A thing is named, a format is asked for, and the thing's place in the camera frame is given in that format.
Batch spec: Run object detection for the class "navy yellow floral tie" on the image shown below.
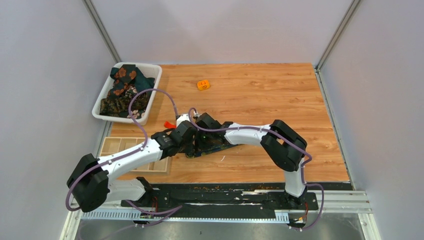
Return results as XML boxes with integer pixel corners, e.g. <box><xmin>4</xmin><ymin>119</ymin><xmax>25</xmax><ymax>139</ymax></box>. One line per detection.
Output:
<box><xmin>183</xmin><ymin>131</ymin><xmax>238</xmax><ymax>159</ymax></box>

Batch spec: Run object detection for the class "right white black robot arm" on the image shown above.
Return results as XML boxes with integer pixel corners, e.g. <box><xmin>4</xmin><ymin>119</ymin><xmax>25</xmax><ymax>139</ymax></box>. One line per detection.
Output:
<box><xmin>188</xmin><ymin>116</ymin><xmax>312</xmax><ymax>209</ymax></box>

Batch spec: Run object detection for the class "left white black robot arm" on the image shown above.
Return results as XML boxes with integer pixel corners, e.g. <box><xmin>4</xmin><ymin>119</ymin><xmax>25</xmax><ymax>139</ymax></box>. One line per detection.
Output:
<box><xmin>65</xmin><ymin>120</ymin><xmax>198</xmax><ymax>213</ymax></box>

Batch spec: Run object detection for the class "red plastic clip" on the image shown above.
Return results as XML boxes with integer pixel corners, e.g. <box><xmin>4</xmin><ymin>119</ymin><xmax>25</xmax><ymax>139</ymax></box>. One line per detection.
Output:
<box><xmin>163</xmin><ymin>121</ymin><xmax>177</xmax><ymax>129</ymax></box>

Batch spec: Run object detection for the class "orange cube toy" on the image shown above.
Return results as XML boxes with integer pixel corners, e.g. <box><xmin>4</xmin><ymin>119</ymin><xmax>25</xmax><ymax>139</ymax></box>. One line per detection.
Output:
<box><xmin>196</xmin><ymin>79</ymin><xmax>211</xmax><ymax>91</ymax></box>

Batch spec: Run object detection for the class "dark pink floral tie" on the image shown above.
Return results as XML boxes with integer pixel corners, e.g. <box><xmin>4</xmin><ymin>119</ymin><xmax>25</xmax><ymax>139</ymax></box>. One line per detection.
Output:
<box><xmin>127</xmin><ymin>109</ymin><xmax>144</xmax><ymax>119</ymax></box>

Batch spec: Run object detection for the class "dark brown patterned tie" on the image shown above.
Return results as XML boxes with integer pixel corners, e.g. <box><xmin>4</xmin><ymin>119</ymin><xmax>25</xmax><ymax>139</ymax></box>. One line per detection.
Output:
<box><xmin>99</xmin><ymin>91</ymin><xmax>150</xmax><ymax>118</ymax></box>

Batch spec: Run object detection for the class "white plastic bin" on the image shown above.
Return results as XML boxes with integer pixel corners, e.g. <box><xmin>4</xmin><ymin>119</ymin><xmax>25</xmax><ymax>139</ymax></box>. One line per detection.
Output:
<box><xmin>91</xmin><ymin>62</ymin><xmax>163</xmax><ymax>126</ymax></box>

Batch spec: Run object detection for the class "wooden compartment tray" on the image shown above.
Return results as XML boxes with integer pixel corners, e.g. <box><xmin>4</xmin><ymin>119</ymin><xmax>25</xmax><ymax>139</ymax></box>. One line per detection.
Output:
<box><xmin>98</xmin><ymin>136</ymin><xmax>172</xmax><ymax>176</ymax></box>

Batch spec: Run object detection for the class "green orange floral tie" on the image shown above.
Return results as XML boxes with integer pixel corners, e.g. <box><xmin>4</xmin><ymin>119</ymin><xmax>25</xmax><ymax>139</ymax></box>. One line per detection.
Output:
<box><xmin>107</xmin><ymin>64</ymin><xmax>155</xmax><ymax>100</ymax></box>

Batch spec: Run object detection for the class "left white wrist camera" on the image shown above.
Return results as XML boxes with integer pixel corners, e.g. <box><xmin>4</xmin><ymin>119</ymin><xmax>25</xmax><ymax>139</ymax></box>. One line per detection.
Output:
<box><xmin>176</xmin><ymin>113</ymin><xmax>191</xmax><ymax>127</ymax></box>

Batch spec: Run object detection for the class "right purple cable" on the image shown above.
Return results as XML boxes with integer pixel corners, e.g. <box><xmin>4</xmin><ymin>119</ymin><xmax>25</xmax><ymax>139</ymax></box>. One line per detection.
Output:
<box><xmin>188</xmin><ymin>107</ymin><xmax>326</xmax><ymax>232</ymax></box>

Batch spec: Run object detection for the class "purple cable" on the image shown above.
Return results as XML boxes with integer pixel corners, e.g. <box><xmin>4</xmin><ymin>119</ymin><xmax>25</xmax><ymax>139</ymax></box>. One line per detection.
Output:
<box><xmin>65</xmin><ymin>88</ymin><xmax>184</xmax><ymax>228</ymax></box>
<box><xmin>188</xmin><ymin>107</ymin><xmax>326</xmax><ymax>232</ymax></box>

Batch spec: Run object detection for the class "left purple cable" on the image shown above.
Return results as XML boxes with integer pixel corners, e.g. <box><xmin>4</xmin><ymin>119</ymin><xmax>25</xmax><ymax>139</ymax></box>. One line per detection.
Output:
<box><xmin>65</xmin><ymin>88</ymin><xmax>184</xmax><ymax>228</ymax></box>

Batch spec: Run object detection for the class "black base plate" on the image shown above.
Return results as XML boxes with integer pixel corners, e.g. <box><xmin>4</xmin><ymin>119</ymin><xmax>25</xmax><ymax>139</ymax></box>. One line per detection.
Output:
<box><xmin>133</xmin><ymin>182</ymin><xmax>321</xmax><ymax>219</ymax></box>

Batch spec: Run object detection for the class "aluminium rail frame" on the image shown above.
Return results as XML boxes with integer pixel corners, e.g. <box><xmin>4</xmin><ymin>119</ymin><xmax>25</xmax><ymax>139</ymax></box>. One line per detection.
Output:
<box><xmin>60</xmin><ymin>186</ymin><xmax>382</xmax><ymax>240</ymax></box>

